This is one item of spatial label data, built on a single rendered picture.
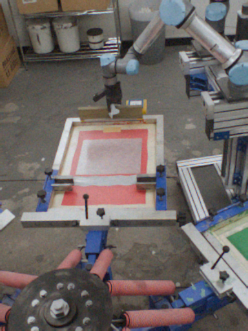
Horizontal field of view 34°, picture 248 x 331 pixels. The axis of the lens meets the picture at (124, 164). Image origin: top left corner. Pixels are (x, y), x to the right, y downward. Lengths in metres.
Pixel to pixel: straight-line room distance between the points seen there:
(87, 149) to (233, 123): 0.81
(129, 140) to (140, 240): 0.96
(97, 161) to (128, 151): 0.18
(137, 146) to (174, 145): 1.56
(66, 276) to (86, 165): 1.00
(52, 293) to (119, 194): 0.84
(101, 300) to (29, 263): 1.86
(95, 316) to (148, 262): 1.72
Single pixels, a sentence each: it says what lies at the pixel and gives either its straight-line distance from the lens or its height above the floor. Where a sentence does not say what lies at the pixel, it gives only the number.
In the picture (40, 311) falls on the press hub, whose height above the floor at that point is 1.31.
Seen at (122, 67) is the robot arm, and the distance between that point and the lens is 2.08.
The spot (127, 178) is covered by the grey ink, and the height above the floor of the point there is 0.96.
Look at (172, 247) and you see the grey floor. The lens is 2.97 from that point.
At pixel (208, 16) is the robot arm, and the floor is 1.45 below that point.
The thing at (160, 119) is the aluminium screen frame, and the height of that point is 0.99.
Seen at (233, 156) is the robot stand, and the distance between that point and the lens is 2.73.
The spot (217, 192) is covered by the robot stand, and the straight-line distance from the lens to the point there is 3.06.
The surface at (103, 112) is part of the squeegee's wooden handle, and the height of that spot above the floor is 1.12.
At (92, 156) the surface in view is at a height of 0.96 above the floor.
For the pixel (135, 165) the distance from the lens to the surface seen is 2.14.
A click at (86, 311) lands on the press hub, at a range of 1.23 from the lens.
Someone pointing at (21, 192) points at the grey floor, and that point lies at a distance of 3.59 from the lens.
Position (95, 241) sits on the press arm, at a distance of 1.71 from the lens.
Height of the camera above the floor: 2.36
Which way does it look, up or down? 41 degrees down
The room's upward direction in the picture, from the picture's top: 7 degrees counter-clockwise
